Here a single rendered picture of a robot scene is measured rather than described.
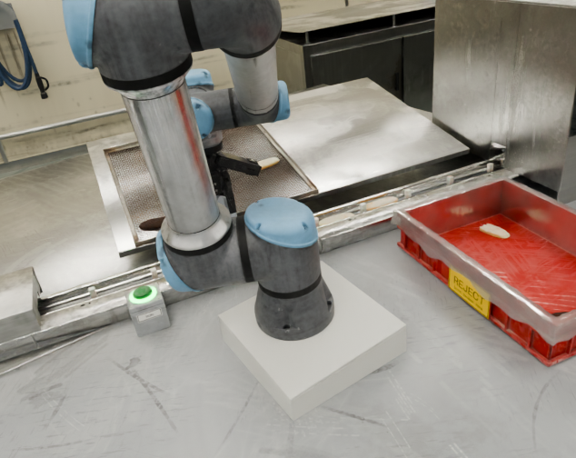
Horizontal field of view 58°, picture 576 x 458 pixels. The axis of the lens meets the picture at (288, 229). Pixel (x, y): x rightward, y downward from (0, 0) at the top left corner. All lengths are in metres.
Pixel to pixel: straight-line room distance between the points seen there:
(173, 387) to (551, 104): 1.08
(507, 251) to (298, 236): 0.61
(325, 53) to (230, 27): 2.48
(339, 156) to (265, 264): 0.78
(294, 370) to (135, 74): 0.53
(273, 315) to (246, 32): 0.50
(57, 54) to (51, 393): 3.94
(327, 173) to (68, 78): 3.59
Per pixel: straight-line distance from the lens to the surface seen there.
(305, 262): 0.88
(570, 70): 1.41
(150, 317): 1.13
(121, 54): 0.65
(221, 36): 0.64
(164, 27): 0.63
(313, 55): 3.07
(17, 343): 1.22
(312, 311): 0.94
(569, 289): 1.21
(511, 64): 1.53
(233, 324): 1.01
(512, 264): 1.26
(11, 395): 1.15
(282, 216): 0.86
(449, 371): 0.99
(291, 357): 0.93
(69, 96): 4.89
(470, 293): 1.10
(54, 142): 4.99
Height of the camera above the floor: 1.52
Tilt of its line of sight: 30 degrees down
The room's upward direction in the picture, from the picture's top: 7 degrees counter-clockwise
